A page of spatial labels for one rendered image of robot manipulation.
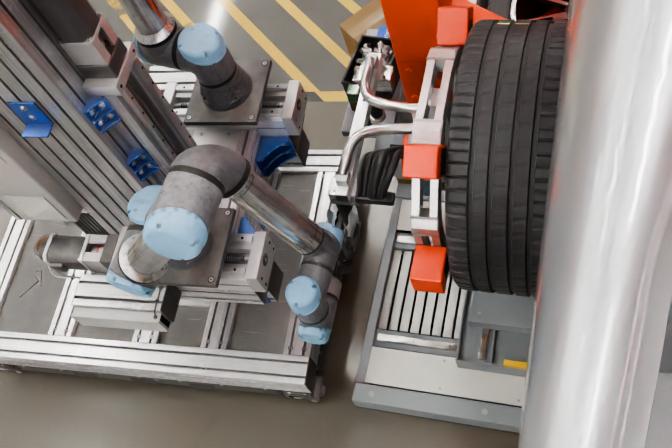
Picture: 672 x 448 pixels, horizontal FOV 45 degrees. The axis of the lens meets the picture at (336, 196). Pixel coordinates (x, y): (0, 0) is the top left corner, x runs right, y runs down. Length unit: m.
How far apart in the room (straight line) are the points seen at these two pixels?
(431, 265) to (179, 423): 1.32
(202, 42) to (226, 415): 1.28
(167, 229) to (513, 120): 0.73
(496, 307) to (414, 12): 0.92
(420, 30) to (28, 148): 1.07
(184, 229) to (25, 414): 1.79
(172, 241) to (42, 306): 1.56
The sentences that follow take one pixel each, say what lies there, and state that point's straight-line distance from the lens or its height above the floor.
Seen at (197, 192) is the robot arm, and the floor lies 1.35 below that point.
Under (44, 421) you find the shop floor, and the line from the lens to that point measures 3.16.
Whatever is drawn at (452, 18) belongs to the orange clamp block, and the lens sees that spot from 1.97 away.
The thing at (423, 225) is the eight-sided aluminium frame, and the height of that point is 0.97.
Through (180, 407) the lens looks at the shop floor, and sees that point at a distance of 2.93.
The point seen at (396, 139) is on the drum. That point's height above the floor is 0.92.
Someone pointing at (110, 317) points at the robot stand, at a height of 0.73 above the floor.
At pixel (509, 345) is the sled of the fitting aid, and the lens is 2.58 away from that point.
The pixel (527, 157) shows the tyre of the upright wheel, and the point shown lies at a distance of 1.70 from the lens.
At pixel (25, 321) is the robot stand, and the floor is 0.21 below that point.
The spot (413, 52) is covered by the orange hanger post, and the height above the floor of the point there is 0.78.
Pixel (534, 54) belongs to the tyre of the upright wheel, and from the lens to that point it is 1.80.
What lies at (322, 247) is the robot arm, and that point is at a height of 1.00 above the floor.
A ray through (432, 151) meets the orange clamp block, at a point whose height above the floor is 1.16.
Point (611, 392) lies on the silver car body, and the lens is 0.94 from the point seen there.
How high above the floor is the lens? 2.57
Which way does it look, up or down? 57 degrees down
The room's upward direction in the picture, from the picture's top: 25 degrees counter-clockwise
